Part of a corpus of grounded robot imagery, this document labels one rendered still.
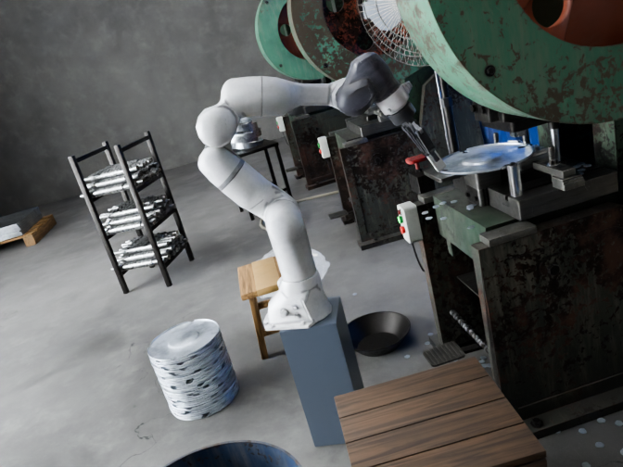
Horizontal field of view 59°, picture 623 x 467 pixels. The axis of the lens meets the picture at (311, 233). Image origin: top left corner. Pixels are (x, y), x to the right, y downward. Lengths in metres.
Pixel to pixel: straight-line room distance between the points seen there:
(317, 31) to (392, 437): 2.10
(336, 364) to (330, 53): 1.72
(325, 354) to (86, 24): 7.08
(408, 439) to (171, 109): 7.22
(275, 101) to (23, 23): 7.14
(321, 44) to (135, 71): 5.52
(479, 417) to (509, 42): 0.83
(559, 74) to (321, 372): 1.08
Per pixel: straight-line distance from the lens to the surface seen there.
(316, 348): 1.73
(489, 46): 1.22
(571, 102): 1.33
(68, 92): 8.40
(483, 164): 1.71
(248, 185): 1.56
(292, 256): 1.62
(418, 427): 1.39
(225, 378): 2.27
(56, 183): 8.62
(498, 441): 1.34
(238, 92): 1.53
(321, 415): 1.87
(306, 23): 2.93
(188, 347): 2.21
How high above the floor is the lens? 1.25
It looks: 19 degrees down
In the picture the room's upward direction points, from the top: 15 degrees counter-clockwise
